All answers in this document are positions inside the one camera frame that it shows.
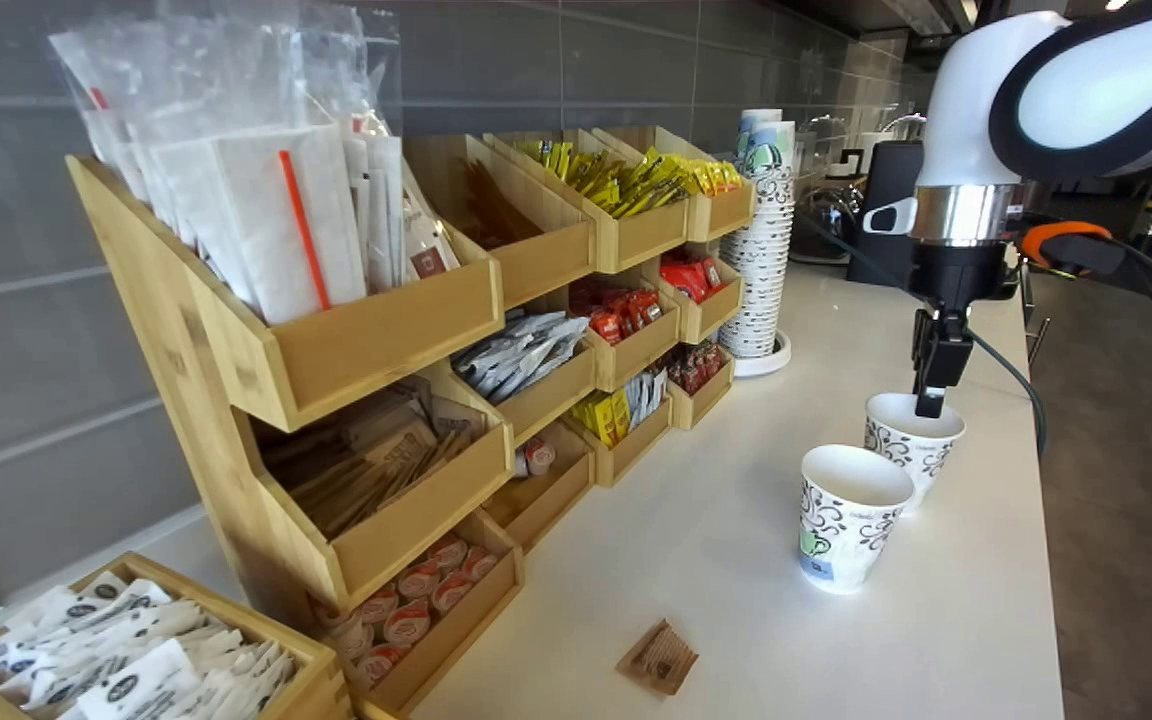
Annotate bamboo wooden organizer rack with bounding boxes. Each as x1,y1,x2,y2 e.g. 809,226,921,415
63,125,760,720

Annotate bamboo wooden tray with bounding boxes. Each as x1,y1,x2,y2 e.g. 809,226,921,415
0,547,355,720

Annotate yellow green tea packets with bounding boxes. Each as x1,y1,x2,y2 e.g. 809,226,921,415
568,388,638,452

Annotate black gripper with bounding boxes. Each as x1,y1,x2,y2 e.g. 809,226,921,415
904,242,1021,421

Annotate patterned paper cup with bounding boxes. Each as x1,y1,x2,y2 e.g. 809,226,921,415
859,388,967,516
791,440,921,598

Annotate clear bag of wrapped stirrers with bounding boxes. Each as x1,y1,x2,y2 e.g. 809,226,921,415
331,99,470,293

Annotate white blue packets bunch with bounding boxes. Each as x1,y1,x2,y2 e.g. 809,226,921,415
453,307,598,405

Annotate orange cable loop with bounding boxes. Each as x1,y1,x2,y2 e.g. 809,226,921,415
1018,215,1120,273

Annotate dark red packets bunch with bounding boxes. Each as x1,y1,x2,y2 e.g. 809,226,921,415
669,340,732,402

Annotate white round cup stack base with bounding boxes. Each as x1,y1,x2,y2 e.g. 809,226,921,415
721,330,796,385

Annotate clear bag with red straw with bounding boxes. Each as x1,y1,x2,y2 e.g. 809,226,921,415
48,0,376,330

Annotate white sugar packets pile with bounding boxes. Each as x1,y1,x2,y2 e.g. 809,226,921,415
0,567,303,720

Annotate small creamer cups pile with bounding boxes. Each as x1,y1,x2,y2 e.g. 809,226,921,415
323,537,508,691

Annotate brown sugar packets bunch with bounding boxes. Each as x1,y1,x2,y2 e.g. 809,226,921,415
261,380,489,540

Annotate tall stack of paper cups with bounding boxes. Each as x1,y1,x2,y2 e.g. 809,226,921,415
715,103,805,365

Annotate black coffee machine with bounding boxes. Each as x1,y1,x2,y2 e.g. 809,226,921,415
846,137,929,288

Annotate yellow sweetener packets bunch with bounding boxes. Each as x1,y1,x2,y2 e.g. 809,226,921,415
513,137,748,226

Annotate brown paper packet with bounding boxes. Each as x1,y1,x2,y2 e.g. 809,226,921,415
616,617,705,699

